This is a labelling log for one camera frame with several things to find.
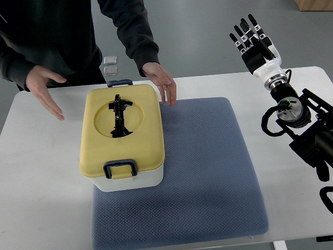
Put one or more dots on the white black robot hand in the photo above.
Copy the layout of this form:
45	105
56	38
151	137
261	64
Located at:
258	53

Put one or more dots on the yellow box lid with handle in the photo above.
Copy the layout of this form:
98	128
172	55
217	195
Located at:
122	132

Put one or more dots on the person's dark sleeved left forearm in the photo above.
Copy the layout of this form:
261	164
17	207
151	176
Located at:
133	30

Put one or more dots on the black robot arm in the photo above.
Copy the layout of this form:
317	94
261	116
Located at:
306	118

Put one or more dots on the person's dark sleeved right forearm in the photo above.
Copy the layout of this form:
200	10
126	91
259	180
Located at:
14	66

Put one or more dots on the wooden box corner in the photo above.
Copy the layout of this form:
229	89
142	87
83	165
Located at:
314	5

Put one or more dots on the white storage box base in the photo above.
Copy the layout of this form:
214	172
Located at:
143	179

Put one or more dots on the person's left hand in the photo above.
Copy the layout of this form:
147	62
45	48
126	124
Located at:
162	79

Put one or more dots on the person's right hand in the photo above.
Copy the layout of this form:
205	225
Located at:
36	82

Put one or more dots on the upper floor socket plate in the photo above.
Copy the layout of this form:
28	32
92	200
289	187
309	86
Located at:
110	60

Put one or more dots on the floor socket plate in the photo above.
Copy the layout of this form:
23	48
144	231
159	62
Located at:
110	70
110	60

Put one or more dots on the lower floor socket plate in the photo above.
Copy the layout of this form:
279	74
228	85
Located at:
110	70

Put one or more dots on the blue grey padded mat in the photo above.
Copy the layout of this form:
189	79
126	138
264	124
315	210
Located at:
209	189

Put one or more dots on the person's dark sweater torso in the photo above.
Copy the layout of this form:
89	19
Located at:
57	35

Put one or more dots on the white table leg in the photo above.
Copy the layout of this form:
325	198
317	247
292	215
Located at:
280	245

